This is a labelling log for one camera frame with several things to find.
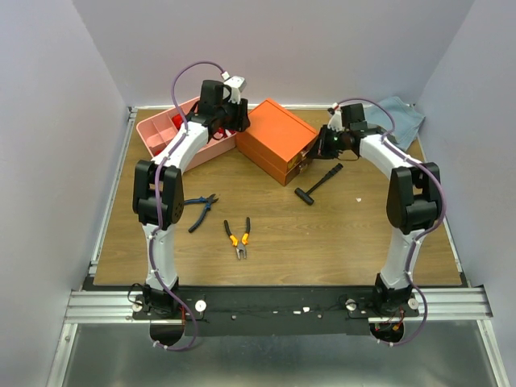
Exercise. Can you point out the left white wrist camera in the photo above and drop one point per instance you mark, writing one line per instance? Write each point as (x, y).
(233, 86)

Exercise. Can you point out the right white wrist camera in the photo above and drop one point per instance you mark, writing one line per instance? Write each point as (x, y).
(335, 122)

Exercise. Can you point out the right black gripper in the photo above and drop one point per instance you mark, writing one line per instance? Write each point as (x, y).
(322, 146)

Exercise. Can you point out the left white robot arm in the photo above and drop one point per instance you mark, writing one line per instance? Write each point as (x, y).
(158, 195)

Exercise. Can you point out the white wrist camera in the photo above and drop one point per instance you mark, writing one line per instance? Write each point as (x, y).
(335, 122)
(233, 86)

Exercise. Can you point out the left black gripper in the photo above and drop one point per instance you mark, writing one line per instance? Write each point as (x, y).
(242, 122)

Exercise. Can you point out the black rubber mallet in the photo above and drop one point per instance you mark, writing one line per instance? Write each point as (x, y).
(305, 196)

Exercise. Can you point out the blue handled cutting pliers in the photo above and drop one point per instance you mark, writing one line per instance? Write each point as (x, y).
(207, 203)

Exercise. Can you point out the pink divided organizer tray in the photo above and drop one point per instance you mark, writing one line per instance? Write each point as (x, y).
(158, 131)

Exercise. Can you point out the blue denim cloth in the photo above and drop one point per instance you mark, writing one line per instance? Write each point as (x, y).
(407, 120)

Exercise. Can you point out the red cloth front compartment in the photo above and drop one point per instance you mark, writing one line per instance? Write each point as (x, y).
(159, 152)

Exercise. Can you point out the orange two-drawer box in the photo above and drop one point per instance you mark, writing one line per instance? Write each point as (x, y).
(277, 141)

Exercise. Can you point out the red rolled cloth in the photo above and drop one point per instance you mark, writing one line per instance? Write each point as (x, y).
(177, 121)

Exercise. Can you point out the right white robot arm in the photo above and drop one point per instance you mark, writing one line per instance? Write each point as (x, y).
(415, 203)

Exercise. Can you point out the red white striped cloth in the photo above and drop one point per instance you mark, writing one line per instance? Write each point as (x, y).
(225, 133)

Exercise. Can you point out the orange black handled pliers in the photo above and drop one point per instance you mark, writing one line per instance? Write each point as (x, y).
(239, 244)

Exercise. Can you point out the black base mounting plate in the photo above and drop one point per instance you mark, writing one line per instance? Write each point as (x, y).
(217, 311)

